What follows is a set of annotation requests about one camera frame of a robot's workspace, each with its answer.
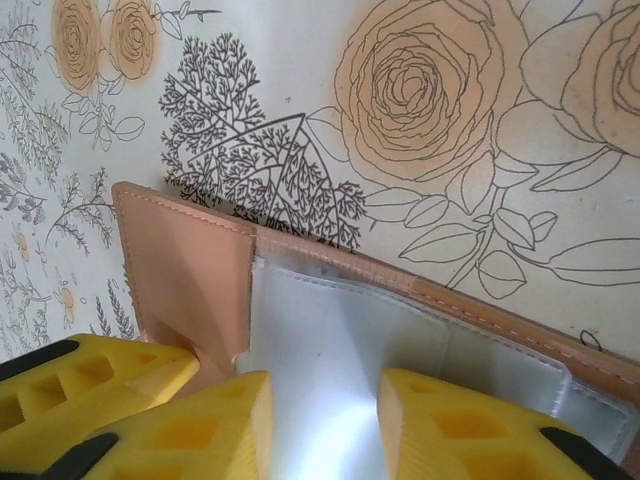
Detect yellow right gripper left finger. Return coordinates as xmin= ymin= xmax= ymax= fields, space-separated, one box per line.
xmin=29 ymin=370 xmax=275 ymax=480

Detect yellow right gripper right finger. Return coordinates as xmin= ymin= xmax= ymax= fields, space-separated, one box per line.
xmin=377 ymin=367 xmax=640 ymax=480

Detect small brown wooden box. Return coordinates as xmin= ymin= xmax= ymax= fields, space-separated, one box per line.
xmin=110 ymin=180 xmax=640 ymax=480

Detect floral table mat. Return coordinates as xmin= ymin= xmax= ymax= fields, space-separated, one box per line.
xmin=0 ymin=0 xmax=640 ymax=369

